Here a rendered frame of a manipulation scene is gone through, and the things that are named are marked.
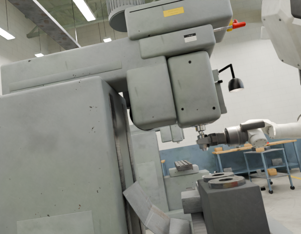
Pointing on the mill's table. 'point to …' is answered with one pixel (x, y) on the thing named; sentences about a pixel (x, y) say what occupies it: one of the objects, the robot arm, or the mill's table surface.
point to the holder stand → (232, 205)
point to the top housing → (177, 17)
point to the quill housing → (193, 89)
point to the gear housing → (178, 42)
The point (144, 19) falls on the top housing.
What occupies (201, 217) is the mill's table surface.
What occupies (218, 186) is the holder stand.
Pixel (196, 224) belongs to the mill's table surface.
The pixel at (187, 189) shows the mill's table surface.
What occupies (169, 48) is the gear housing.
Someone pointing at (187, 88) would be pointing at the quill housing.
